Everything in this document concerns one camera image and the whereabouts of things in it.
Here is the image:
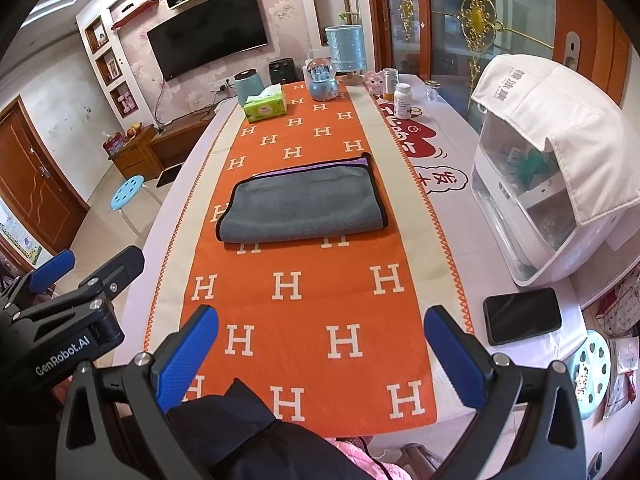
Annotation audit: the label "orange letter-print blanket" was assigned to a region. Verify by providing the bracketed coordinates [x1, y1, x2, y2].
[142, 80, 475, 438]

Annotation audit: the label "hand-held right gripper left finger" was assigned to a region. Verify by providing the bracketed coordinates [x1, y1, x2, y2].
[55, 304, 221, 480]

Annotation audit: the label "white cloth cover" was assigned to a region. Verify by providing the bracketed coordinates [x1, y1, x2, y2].
[471, 54, 636, 228]

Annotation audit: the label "light blue bucket container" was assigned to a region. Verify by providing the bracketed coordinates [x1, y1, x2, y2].
[325, 24, 366, 86]

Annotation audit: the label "dark clothing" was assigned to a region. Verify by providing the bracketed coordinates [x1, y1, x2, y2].
[167, 377, 373, 480]

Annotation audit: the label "grey and purple towel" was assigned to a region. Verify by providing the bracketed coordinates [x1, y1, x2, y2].
[215, 152, 390, 244]

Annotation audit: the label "red gift box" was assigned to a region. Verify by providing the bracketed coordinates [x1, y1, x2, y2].
[102, 131, 126, 157]

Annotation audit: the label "black air fryer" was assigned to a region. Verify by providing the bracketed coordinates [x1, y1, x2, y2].
[268, 59, 296, 86]

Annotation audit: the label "blue snow globe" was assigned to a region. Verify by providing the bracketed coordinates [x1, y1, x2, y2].
[306, 57, 341, 102]

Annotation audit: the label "glass door with gold ornament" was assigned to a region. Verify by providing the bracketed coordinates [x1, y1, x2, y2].
[385, 0, 556, 88]

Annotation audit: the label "pink quilted cloth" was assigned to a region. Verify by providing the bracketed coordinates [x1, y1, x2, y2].
[325, 435, 388, 480]

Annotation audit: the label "colourful wall poster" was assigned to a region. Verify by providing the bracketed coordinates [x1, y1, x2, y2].
[0, 197, 43, 266]

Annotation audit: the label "red wall shelf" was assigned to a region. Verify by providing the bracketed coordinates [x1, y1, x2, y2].
[110, 0, 160, 30]

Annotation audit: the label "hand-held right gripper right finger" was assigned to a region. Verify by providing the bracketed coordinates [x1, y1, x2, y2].
[423, 307, 587, 480]

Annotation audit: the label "red and white packets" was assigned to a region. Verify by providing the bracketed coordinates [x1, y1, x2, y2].
[595, 272, 640, 338]

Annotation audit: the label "black smartphone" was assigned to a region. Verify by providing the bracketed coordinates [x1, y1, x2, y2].
[482, 287, 563, 346]

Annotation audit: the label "teal round stool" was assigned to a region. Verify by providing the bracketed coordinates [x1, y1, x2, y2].
[567, 329, 612, 418]

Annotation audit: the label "white pill bottle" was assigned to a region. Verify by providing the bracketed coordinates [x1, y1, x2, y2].
[393, 83, 415, 120]

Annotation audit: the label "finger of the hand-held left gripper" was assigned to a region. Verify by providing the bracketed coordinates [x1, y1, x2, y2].
[0, 250, 77, 313]
[75, 246, 146, 311]

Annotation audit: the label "brown wooden door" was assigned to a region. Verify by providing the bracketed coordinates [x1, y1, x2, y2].
[0, 97, 88, 256]

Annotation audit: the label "teal jar with black lid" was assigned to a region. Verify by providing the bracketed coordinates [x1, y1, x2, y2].
[233, 70, 261, 107]

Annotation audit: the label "wall-mounted television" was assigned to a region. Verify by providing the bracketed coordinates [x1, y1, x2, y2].
[146, 0, 270, 81]

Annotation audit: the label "green tissue box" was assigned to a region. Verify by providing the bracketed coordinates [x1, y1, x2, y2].
[242, 85, 288, 123]

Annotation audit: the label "wooden TV cabinet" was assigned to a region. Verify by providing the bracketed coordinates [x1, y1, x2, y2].
[107, 110, 216, 181]

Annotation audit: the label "dark floor mat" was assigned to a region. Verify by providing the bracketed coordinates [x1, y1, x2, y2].
[156, 165, 181, 190]

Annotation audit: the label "blue round stool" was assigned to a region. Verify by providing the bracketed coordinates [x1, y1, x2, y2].
[110, 175, 162, 237]

